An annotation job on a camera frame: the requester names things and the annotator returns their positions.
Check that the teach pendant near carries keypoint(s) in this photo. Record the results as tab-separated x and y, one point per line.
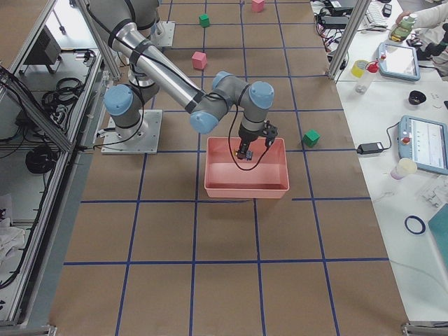
424	142

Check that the teach pendant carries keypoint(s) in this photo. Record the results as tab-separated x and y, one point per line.
398	61
424	142

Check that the pink plastic bin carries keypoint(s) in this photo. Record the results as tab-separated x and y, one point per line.
265	176

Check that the yellow tape roll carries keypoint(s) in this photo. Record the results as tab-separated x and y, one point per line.
359	67

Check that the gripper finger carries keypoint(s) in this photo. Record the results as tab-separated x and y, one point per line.
248	156
240	153

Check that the teach pendant far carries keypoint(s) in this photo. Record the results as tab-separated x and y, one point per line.
398	61

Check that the aluminium frame post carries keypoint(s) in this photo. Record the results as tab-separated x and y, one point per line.
355	20

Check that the green cube near bin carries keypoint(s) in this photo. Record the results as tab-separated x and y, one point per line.
311	138

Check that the pink cube centre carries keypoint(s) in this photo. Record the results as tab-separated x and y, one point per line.
199	60

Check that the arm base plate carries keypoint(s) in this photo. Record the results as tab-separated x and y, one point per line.
139	139
162	34

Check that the white cloth rag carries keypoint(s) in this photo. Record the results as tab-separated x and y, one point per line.
12	238

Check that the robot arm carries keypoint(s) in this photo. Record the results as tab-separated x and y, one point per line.
120	25

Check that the black power adapter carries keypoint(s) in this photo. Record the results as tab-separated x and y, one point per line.
370	148

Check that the paper cup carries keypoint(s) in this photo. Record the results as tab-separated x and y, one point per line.
404	167

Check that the green cube near base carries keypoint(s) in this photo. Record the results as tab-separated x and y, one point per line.
204	20

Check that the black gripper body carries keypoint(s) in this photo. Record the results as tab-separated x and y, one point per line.
247	135

